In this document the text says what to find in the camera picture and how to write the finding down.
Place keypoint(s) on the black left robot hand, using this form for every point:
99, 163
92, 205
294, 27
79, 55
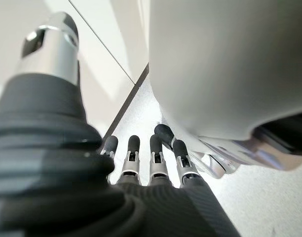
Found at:
67, 185

